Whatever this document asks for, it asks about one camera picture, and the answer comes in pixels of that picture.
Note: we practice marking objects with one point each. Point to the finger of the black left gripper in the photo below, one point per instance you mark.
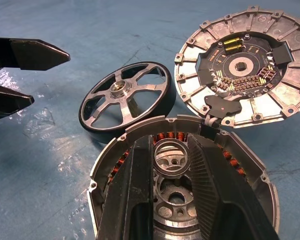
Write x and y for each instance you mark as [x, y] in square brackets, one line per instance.
[37, 55]
[12, 101]

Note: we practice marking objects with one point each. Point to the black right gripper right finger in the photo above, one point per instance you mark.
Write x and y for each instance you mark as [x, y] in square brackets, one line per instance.
[222, 195]

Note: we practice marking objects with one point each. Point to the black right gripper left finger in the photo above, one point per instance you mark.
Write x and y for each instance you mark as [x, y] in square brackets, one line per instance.
[130, 190]

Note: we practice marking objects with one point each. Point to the black-rimmed silver spoked rotor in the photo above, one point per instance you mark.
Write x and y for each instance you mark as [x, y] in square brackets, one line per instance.
[118, 90]

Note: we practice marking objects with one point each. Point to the round silver motor lid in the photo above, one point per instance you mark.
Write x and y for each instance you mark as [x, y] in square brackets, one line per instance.
[240, 67]

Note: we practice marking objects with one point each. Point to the silver motor housing copper coils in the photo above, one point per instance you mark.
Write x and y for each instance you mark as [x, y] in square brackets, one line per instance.
[145, 123]

